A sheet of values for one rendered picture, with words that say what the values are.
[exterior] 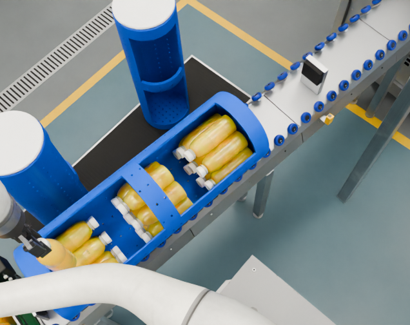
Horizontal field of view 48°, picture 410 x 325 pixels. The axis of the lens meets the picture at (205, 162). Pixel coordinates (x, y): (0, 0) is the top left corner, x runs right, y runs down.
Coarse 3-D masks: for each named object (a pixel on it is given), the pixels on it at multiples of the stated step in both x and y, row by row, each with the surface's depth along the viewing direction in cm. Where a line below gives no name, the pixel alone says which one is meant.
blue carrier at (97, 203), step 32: (224, 96) 159; (192, 128) 173; (256, 128) 155; (160, 160) 171; (256, 160) 162; (96, 192) 147; (160, 192) 144; (192, 192) 172; (64, 224) 158; (128, 224) 168; (32, 256) 137; (128, 256) 161
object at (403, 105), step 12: (408, 84) 166; (408, 96) 170; (396, 108) 179; (408, 108) 174; (384, 120) 190; (396, 120) 184; (384, 132) 195; (372, 144) 208; (384, 144) 202; (372, 156) 214; (360, 168) 229; (348, 180) 246; (360, 180) 240; (348, 192) 255
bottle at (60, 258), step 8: (48, 240) 119; (56, 240) 123; (56, 248) 119; (64, 248) 124; (48, 256) 118; (56, 256) 119; (64, 256) 123; (72, 256) 130; (48, 264) 120; (56, 264) 122; (64, 264) 125; (72, 264) 130
